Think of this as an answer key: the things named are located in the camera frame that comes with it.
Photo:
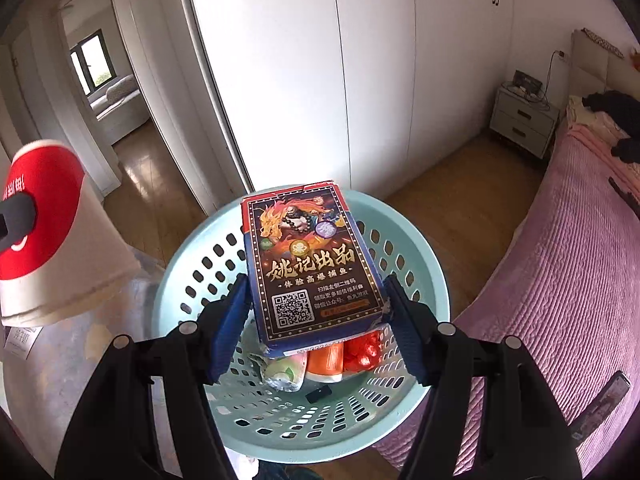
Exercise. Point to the light blue plastic basket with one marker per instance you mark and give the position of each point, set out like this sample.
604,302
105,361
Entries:
254,419

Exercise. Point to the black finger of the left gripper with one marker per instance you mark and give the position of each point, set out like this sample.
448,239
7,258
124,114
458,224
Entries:
18,218

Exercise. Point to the white wardrobe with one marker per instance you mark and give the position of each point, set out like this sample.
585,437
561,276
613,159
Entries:
366,93

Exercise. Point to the beige bed headboard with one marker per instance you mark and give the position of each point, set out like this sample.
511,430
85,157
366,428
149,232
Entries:
593,69

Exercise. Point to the black remote on bed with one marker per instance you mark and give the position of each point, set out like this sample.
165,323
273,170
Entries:
627,197

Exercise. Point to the orange wrapper in basket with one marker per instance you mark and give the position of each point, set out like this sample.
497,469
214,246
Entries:
326,365

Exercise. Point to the smartphone on bed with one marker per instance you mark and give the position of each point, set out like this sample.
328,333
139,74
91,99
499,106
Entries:
598,410

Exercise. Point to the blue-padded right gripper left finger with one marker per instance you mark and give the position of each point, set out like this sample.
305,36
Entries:
112,432

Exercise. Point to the red foil wrapper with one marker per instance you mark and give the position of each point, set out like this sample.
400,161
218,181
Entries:
362,353

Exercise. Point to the white nightstand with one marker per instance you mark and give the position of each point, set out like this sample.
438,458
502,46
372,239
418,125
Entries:
529,124

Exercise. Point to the digital clock on nightstand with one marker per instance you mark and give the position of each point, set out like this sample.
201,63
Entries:
527,83

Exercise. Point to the black clothing on bed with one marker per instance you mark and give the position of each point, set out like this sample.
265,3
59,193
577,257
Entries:
624,110

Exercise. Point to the red and white paper cup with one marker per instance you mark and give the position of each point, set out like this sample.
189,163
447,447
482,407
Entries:
73,259

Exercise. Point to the window in far room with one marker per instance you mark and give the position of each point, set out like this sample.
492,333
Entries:
92,63

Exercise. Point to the playing card box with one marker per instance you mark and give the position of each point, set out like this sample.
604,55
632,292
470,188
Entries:
312,277

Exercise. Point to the white green snack packet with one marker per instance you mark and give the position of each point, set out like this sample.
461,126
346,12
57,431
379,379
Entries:
285,374

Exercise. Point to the bed in far room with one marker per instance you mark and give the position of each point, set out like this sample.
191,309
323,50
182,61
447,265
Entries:
120,108

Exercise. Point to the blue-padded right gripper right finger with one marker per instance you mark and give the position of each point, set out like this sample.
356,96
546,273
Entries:
523,433

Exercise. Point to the pink bed cover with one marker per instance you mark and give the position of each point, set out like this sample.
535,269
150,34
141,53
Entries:
568,285

